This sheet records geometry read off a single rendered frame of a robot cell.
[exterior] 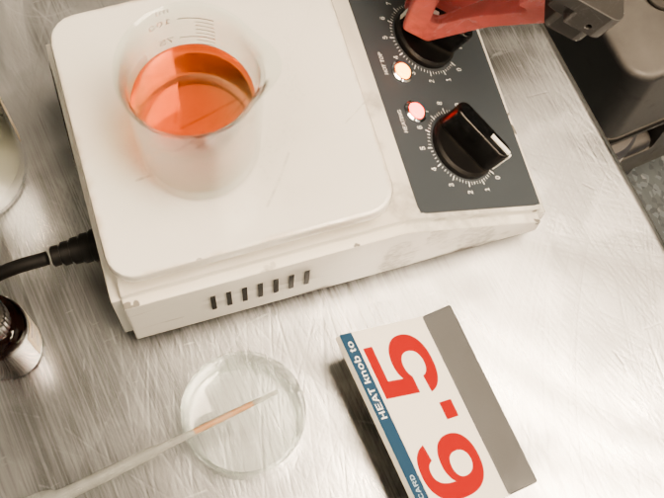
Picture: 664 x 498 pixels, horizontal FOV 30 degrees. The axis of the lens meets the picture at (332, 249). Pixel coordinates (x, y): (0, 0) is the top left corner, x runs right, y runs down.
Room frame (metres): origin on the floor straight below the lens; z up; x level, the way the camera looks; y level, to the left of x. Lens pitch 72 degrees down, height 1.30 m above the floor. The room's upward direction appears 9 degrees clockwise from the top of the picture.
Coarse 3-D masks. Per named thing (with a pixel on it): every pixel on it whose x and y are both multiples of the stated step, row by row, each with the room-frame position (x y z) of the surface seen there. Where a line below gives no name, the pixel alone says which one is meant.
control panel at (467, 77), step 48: (384, 0) 0.28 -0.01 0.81; (384, 48) 0.25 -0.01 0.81; (480, 48) 0.28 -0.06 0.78; (384, 96) 0.23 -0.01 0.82; (432, 96) 0.24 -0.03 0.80; (480, 96) 0.25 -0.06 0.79; (432, 144) 0.21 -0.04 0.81; (432, 192) 0.19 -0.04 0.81; (480, 192) 0.20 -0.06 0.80; (528, 192) 0.21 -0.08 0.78
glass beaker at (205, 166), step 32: (192, 0) 0.21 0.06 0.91; (128, 32) 0.19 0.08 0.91; (160, 32) 0.20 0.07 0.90; (192, 32) 0.21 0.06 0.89; (224, 32) 0.21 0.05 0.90; (128, 64) 0.19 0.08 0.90; (256, 64) 0.20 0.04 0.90; (128, 96) 0.18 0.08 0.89; (256, 96) 0.18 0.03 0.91; (224, 128) 0.16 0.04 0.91; (256, 128) 0.18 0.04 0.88; (160, 160) 0.16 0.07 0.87; (192, 160) 0.16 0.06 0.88; (224, 160) 0.16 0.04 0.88; (256, 160) 0.18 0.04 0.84; (192, 192) 0.16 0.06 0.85; (224, 192) 0.16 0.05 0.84
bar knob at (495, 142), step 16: (464, 112) 0.23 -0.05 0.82; (448, 128) 0.22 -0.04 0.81; (464, 128) 0.22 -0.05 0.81; (480, 128) 0.22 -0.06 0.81; (448, 144) 0.21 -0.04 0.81; (464, 144) 0.22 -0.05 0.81; (480, 144) 0.22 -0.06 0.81; (496, 144) 0.22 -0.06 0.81; (448, 160) 0.21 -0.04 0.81; (464, 160) 0.21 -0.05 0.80; (480, 160) 0.21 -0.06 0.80; (496, 160) 0.21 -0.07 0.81; (464, 176) 0.20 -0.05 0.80; (480, 176) 0.21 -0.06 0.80
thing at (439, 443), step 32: (384, 352) 0.12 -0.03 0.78; (416, 352) 0.13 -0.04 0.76; (384, 384) 0.11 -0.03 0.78; (416, 384) 0.11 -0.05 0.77; (416, 416) 0.10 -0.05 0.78; (448, 416) 0.10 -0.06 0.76; (416, 448) 0.08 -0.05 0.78; (448, 448) 0.09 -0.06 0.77; (448, 480) 0.07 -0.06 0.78; (480, 480) 0.08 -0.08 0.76
